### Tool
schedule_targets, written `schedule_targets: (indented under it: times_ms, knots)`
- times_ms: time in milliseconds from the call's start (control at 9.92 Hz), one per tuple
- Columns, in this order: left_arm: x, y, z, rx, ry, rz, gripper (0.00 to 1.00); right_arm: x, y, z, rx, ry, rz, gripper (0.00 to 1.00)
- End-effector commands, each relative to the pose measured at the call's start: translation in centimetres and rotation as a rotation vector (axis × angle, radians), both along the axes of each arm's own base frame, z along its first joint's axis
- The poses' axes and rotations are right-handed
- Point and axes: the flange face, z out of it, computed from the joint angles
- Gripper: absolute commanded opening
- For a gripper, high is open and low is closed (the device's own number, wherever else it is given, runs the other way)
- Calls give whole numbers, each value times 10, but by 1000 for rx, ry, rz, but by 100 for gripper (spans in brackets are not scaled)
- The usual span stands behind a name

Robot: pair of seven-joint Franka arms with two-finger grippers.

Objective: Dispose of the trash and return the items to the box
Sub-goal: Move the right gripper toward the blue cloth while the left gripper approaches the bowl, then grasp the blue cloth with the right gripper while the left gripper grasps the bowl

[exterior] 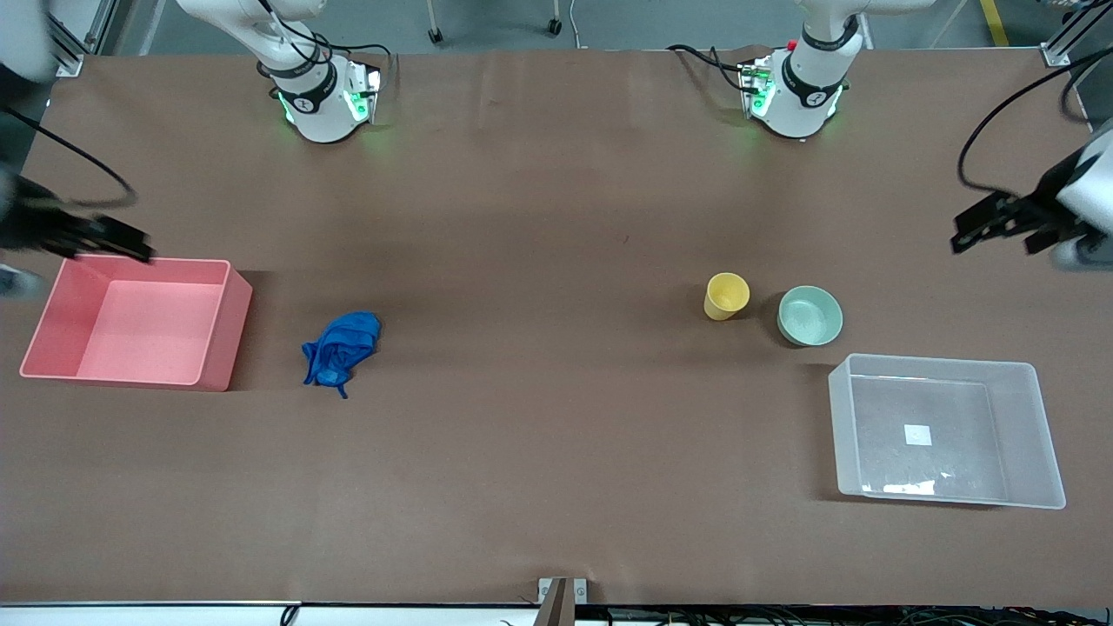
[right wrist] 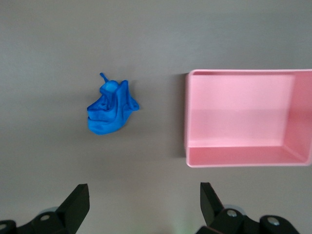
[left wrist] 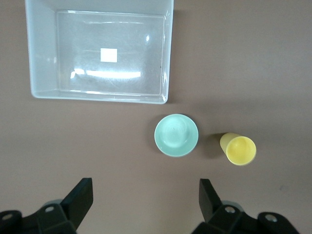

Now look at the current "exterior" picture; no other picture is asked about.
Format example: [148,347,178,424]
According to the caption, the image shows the mint green bowl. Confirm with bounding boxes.
[777,286,843,347]

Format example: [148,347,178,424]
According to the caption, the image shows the blue cloth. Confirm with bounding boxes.
[302,311,382,399]

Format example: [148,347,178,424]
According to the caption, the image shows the yellow plastic cup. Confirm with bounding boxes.
[703,272,750,322]

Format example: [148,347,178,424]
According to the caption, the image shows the arm base connector plate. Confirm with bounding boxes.
[343,63,383,124]

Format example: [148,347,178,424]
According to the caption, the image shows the clear plastic box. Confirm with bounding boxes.
[828,353,1067,510]

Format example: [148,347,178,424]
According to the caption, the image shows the pink plastic bin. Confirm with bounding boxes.
[19,257,254,392]

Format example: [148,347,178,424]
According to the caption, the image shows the aluminium frame post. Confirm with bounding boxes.
[48,0,118,77]
[1041,0,1113,69]

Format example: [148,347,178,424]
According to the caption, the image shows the black right arm base cable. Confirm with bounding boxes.
[257,0,397,83]

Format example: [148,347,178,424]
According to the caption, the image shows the black arm base cable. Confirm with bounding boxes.
[257,0,397,83]
[667,43,750,92]

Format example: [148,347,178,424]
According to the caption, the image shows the black left arm base cable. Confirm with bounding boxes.
[667,43,750,92]

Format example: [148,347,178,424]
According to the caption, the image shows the metal table edge bracket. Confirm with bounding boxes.
[537,577,589,626]

